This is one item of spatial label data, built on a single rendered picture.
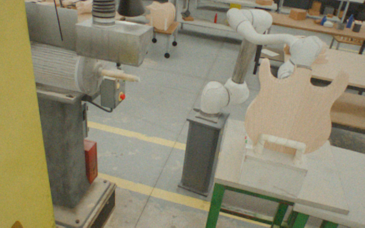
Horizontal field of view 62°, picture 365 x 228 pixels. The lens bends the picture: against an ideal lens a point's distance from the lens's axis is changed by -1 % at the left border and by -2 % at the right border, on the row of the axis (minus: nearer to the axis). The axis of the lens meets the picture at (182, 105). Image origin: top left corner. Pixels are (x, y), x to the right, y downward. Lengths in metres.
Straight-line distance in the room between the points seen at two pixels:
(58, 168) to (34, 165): 1.31
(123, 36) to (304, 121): 0.83
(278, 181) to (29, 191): 1.05
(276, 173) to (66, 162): 1.20
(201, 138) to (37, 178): 1.77
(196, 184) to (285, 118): 1.50
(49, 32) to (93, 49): 0.29
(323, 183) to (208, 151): 1.04
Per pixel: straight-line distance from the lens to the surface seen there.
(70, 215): 2.18
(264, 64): 1.25
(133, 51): 1.36
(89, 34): 1.43
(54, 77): 1.67
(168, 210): 2.58
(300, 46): 1.70
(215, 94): 2.27
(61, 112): 1.78
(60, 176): 2.09
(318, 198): 1.60
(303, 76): 1.27
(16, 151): 0.68
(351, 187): 1.81
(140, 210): 2.57
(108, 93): 1.93
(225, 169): 1.57
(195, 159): 2.54
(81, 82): 1.58
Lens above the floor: 1.92
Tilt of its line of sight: 29 degrees down
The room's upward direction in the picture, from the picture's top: 7 degrees clockwise
